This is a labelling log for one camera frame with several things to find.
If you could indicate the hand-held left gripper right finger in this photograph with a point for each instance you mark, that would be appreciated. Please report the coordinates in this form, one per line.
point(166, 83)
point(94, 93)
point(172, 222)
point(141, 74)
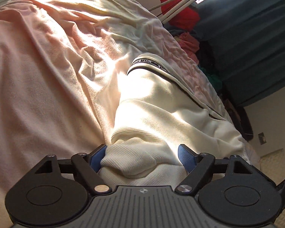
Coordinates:
point(186, 158)

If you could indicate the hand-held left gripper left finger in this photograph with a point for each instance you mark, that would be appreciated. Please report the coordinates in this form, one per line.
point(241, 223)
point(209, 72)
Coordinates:
point(97, 159)

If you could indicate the cream sweatpants black stripe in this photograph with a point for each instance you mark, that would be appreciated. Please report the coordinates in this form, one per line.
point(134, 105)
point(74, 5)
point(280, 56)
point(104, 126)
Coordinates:
point(156, 114)

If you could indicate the black sofa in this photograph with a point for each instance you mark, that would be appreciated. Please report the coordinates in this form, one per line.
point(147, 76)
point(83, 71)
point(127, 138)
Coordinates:
point(242, 121)

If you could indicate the green cloth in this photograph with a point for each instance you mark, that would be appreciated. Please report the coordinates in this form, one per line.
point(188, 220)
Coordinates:
point(212, 78)

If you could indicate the pastel bed blanket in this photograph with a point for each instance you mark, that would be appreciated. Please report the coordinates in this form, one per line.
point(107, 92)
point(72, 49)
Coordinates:
point(49, 76)

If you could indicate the pink cloth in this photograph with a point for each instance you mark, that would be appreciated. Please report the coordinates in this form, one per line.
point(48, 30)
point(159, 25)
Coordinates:
point(188, 46)

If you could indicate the teal curtain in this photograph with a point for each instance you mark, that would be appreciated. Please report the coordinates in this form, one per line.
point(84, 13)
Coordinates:
point(251, 40)

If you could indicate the red cloth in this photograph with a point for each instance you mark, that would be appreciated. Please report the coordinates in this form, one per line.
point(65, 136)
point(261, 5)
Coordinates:
point(184, 16)

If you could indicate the garment steamer stand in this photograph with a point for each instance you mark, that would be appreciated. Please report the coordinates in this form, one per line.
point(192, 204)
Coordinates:
point(178, 3)

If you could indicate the grey wall socket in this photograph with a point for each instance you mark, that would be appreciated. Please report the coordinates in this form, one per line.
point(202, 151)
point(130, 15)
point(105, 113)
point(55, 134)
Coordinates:
point(262, 138)

